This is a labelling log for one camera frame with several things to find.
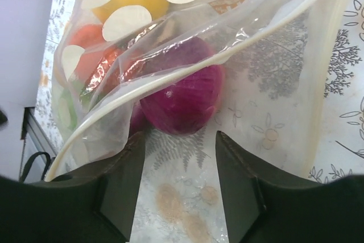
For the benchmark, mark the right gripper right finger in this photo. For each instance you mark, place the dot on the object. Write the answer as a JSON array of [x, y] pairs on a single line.
[[262, 203]]

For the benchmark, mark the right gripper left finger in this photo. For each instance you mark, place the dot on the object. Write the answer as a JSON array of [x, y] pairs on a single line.
[[96, 202]]

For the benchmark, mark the fake purple onion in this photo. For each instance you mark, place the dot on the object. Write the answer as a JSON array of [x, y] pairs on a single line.
[[186, 106]]

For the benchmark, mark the clear dotted zip bag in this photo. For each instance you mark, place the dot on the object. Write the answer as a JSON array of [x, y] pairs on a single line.
[[254, 69]]

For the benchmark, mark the fake green vegetable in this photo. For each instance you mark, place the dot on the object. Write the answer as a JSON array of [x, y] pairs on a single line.
[[73, 101]]

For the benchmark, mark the fake orange carrot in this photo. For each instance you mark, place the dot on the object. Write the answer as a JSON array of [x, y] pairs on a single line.
[[93, 65]]

